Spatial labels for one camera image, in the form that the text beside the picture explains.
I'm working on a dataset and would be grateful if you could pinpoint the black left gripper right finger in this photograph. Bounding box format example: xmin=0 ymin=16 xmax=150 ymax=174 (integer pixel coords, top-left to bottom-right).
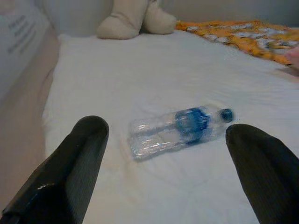
xmin=225 ymin=123 xmax=299 ymax=224

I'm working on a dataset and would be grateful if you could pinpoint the cream plush toy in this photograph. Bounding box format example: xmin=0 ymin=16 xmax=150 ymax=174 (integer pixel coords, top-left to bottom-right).
xmin=96 ymin=0 xmax=177 ymax=40

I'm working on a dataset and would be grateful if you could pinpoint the white quilted mattress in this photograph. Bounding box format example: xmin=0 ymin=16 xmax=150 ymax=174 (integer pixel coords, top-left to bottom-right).
xmin=41 ymin=29 xmax=299 ymax=224

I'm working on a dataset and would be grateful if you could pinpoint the pink pillow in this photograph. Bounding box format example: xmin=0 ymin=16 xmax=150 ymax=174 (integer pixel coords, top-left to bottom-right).
xmin=285 ymin=45 xmax=299 ymax=77

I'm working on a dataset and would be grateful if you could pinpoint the clear plastic bottle blue label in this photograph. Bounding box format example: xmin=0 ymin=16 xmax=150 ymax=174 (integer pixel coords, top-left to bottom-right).
xmin=127 ymin=104 xmax=234 ymax=162

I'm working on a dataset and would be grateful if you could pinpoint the yellow cartoon egg print blanket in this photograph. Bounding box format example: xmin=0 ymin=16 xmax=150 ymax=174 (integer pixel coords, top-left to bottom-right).
xmin=175 ymin=20 xmax=299 ymax=66

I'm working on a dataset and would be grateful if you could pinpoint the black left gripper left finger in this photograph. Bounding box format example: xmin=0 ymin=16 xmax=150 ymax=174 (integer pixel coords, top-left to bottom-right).
xmin=0 ymin=115 xmax=110 ymax=224

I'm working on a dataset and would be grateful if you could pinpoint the grey printed headboard cushion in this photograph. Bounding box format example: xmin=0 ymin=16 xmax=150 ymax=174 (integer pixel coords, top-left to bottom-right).
xmin=0 ymin=4 xmax=60 ymax=210

